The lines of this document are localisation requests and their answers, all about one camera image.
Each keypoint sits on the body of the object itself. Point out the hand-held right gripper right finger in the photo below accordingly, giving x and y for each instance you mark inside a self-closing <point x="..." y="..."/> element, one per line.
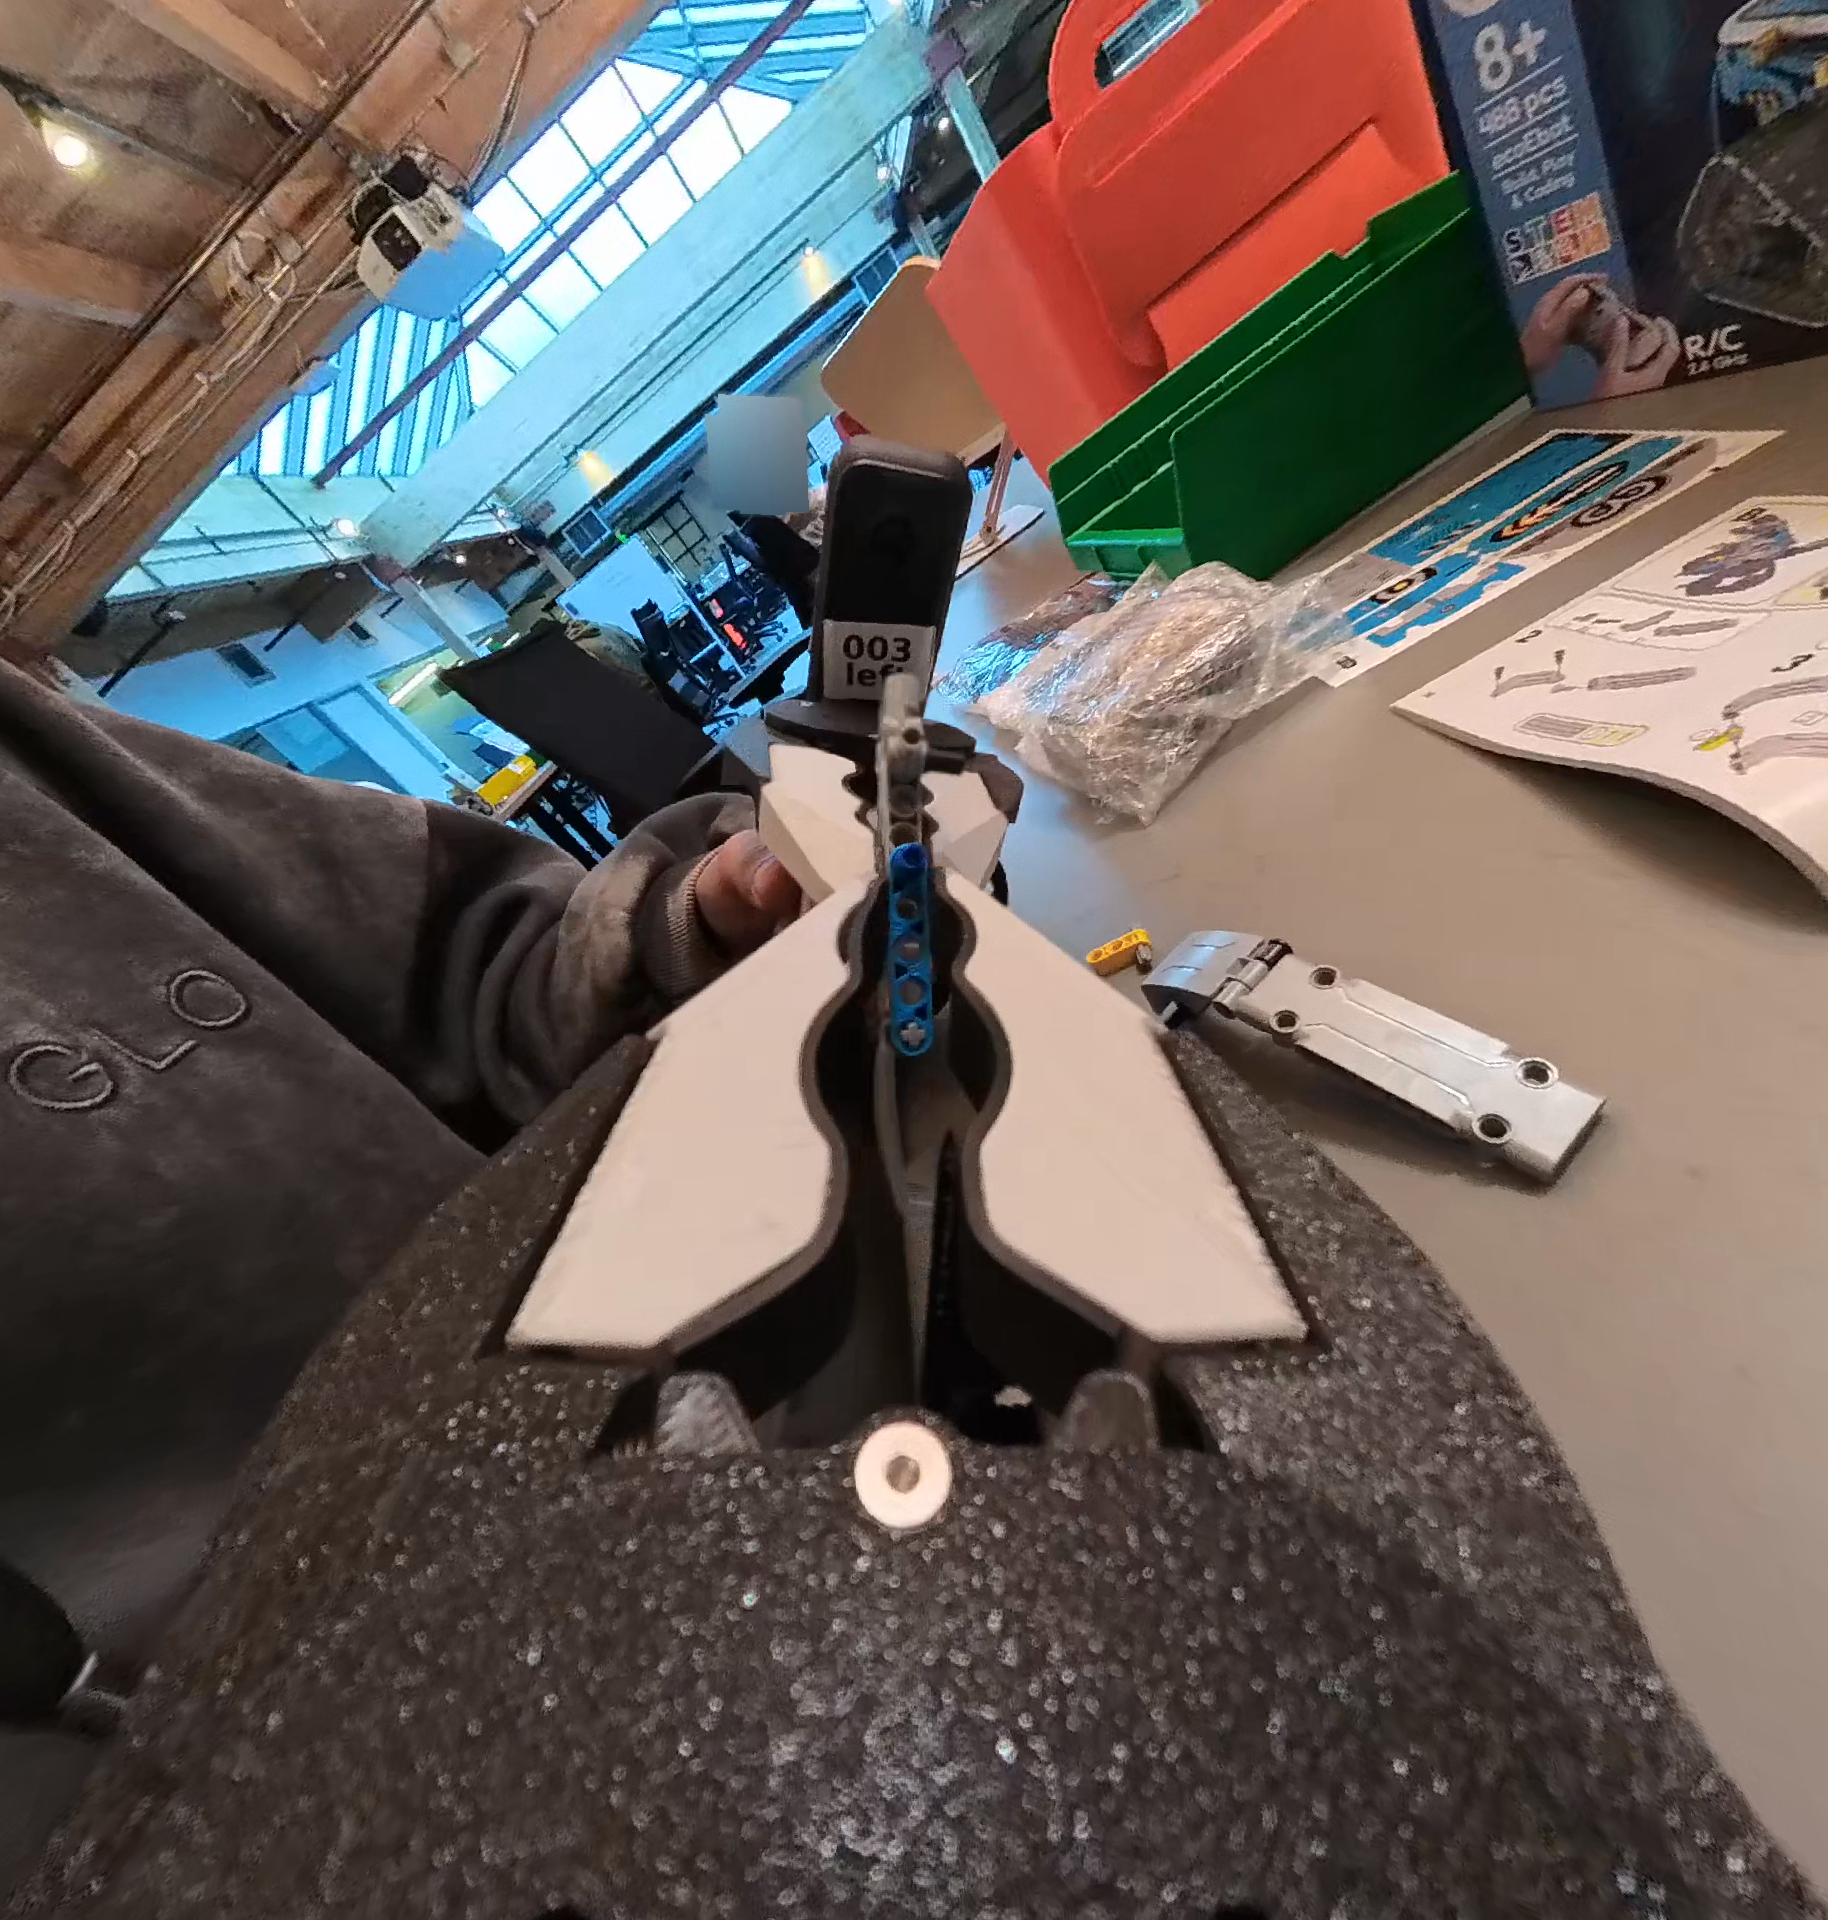
<point x="1124" y="1201"/>

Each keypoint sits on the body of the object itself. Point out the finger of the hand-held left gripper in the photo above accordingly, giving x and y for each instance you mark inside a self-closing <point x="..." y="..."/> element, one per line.
<point x="817" y="817"/>
<point x="967" y="826"/>

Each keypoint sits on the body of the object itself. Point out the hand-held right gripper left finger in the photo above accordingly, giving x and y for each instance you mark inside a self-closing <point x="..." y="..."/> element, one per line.
<point x="687" y="1185"/>

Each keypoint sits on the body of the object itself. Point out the grey toy panel assembly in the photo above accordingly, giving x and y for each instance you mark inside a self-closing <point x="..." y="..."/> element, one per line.
<point x="1379" y="1051"/>
<point x="897" y="780"/>

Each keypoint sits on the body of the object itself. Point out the blue toy beam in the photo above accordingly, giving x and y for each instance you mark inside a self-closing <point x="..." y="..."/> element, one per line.
<point x="909" y="960"/>

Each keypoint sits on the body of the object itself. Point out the yellow toy connector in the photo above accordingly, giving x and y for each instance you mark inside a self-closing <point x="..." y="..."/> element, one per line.
<point x="1116" y="949"/>

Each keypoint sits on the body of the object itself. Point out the person's left forearm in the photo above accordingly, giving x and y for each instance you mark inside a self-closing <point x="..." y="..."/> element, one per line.
<point x="553" y="930"/>

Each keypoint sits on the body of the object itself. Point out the grey desk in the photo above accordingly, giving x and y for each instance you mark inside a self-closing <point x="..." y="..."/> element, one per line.
<point x="1603" y="1350"/>

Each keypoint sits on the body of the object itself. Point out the person's left hand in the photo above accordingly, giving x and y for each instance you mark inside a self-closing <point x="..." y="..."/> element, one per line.
<point x="749" y="892"/>

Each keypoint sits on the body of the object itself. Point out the clear plastic bag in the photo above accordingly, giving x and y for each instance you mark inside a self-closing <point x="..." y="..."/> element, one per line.
<point x="1019" y="631"/>
<point x="1154" y="691"/>

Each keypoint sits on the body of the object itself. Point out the tan board on white stand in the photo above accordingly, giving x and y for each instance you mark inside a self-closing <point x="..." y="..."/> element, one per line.
<point x="897" y="361"/>

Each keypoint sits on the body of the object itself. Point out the green storage bin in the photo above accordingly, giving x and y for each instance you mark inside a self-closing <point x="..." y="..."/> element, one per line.
<point x="1302" y="451"/>

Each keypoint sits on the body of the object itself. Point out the orange plastic container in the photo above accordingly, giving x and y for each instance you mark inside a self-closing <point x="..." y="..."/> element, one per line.
<point x="1154" y="180"/>

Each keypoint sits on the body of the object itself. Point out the white ceiling-mounted device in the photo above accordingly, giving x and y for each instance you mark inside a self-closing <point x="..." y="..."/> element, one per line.
<point x="411" y="241"/>

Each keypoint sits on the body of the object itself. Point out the blue sticker sheet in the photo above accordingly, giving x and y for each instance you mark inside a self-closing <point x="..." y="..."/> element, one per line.
<point x="1529" y="526"/>

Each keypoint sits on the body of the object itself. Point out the white instruction booklet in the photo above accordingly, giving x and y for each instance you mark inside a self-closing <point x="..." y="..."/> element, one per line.
<point x="1678" y="675"/>

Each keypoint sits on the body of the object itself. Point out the toy robot kit box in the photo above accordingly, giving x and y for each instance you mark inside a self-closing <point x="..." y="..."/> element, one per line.
<point x="1678" y="180"/>

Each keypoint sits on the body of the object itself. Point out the ceiling spot lamp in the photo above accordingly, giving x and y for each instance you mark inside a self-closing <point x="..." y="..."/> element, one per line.
<point x="63" y="142"/>

